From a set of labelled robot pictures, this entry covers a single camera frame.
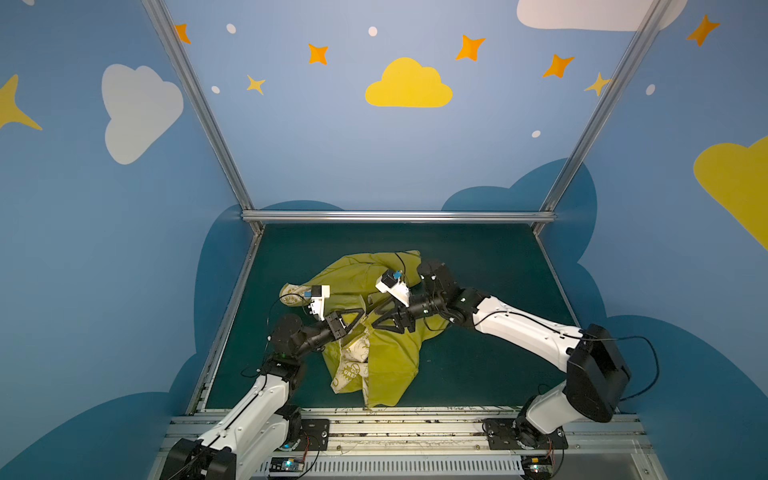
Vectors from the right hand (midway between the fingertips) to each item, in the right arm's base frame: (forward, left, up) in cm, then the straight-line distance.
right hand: (378, 315), depth 74 cm
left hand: (+1, +4, 0) cm, 4 cm away
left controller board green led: (-31, +21, -20) cm, 42 cm away
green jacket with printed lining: (-6, 0, -13) cm, 14 cm away
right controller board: (-28, -40, -22) cm, 54 cm away
